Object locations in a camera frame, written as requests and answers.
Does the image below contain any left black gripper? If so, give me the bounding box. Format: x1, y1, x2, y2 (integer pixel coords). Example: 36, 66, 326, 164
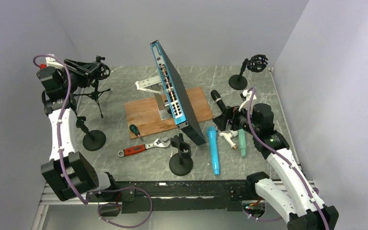
61, 58, 101, 93

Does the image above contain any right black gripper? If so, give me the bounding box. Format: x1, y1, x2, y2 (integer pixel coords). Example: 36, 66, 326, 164
213, 102, 260, 136

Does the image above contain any blue microphone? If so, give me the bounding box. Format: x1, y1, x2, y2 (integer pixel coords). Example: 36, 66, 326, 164
207, 126, 220, 175

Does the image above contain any black tripod mic stand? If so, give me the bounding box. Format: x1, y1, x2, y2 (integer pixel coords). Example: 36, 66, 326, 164
73, 56, 111, 118

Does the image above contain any mint green microphone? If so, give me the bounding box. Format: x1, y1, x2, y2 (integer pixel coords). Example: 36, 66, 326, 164
238, 129, 247, 157

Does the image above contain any black microphone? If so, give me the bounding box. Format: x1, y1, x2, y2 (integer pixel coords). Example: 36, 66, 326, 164
210, 90, 226, 112

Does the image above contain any black stand of green microphone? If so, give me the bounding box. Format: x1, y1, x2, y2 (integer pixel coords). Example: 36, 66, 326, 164
169, 133, 193, 176

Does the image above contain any black stand with shock mount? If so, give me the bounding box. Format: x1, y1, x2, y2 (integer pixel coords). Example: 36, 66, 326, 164
228, 54, 269, 91

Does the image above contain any black round-base mic stand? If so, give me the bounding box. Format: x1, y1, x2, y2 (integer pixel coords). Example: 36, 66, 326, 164
76, 116, 106, 151

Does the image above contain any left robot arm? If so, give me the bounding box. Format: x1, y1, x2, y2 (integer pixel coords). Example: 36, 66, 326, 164
34, 54, 119, 205

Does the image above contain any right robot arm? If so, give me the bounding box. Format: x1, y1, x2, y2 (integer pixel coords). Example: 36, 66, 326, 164
213, 99, 339, 230

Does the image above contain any white plastic faucet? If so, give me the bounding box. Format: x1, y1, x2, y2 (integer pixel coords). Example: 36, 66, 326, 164
219, 130, 238, 149

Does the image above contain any wooden board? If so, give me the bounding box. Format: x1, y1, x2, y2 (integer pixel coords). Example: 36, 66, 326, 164
125, 87, 213, 137

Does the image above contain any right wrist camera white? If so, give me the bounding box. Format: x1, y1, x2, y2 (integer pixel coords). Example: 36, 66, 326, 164
238, 90, 257, 112

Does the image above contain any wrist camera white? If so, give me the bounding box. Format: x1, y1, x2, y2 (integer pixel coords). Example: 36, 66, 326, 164
45, 54, 64, 69
238, 90, 257, 112

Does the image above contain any blue black network switch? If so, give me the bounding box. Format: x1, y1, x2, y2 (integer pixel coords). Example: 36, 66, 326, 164
150, 40, 206, 146

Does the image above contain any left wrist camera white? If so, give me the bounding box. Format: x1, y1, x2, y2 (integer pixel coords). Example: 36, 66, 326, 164
45, 54, 64, 69

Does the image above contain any adjustable wrench red handle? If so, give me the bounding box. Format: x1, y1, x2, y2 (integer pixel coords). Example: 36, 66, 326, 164
117, 138, 171, 157

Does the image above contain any metal bracket holder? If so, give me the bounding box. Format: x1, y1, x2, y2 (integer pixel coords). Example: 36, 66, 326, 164
135, 76, 172, 121

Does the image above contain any green handle screwdriver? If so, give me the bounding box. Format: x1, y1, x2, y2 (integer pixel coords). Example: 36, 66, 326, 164
129, 124, 143, 140

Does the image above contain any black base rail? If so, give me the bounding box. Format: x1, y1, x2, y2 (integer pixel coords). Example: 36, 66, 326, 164
88, 180, 266, 216

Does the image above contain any aluminium frame rail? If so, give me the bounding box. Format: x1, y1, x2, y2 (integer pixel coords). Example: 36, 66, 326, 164
31, 181, 329, 230

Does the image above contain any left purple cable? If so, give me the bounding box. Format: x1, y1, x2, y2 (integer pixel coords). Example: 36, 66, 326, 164
33, 54, 91, 206

